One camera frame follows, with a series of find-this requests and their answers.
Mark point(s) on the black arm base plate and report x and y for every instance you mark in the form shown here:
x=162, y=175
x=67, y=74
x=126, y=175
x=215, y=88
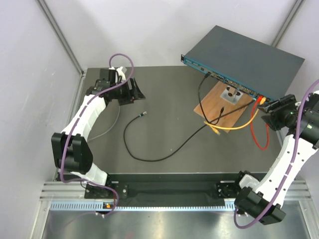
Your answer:
x=211, y=185

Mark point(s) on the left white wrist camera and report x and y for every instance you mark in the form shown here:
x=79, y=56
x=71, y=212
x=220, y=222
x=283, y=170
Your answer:
x=117, y=75

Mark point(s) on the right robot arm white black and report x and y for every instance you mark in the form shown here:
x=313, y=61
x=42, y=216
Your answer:
x=263, y=199

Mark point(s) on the slotted grey cable duct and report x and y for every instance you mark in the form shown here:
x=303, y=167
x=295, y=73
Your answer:
x=106, y=206

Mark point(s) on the dark grey network switch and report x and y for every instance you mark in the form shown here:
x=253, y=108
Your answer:
x=250, y=65

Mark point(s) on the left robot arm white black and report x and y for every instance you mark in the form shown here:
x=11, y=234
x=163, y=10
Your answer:
x=70, y=147

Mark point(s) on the wooden base board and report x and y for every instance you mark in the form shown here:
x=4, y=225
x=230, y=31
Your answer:
x=213, y=106

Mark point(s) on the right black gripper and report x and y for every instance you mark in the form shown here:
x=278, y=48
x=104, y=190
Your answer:
x=275, y=107

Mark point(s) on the metal mounting bracket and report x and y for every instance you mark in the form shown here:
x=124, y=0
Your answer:
x=232, y=95

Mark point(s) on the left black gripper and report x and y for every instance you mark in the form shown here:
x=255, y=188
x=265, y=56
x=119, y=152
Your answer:
x=132, y=94

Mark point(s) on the aluminium frame rail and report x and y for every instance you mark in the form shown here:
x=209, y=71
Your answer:
x=74, y=191

